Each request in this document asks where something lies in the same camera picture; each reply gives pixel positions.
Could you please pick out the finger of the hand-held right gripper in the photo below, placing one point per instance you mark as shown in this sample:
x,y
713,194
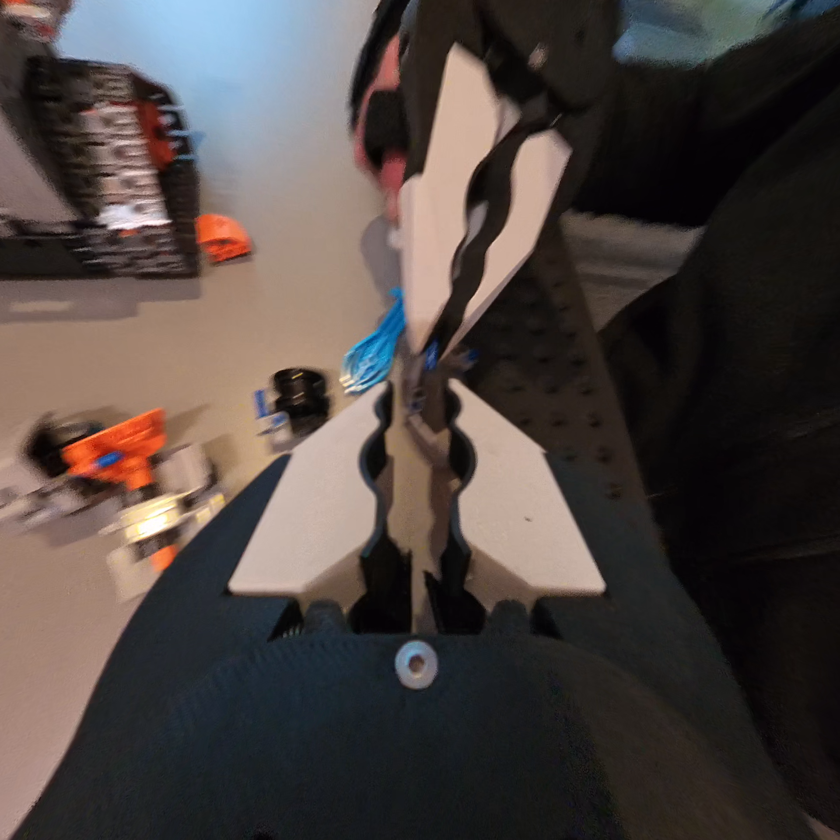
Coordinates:
x,y
531,197
439,197

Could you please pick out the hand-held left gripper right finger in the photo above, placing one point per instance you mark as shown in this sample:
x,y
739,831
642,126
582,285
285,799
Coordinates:
x,y
525,525

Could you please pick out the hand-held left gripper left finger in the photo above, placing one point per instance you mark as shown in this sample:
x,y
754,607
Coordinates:
x,y
308,518

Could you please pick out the black wheel brick assembly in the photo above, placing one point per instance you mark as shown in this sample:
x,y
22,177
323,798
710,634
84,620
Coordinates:
x,y
298,400

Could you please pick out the grey curved panel brick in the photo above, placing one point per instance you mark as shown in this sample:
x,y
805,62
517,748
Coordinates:
x,y
423,426

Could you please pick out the person's right forearm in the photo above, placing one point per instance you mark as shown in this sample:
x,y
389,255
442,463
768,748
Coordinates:
x,y
656,131

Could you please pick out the person's right hand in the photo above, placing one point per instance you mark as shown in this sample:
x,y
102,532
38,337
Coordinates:
x,y
388,62

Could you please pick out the blue brick separator tool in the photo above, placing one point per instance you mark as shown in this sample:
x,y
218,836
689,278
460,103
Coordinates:
x,y
377,348

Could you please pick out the grey orange brick assembly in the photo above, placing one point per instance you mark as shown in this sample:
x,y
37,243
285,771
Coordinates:
x,y
111,459

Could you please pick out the orange curved beam brick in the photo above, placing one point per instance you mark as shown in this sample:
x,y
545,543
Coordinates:
x,y
223,237

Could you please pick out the person's dark upper body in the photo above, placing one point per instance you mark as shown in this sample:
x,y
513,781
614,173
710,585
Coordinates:
x,y
754,459

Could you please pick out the grey orange tracked toy robot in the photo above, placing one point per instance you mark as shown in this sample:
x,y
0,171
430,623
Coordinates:
x,y
111,164

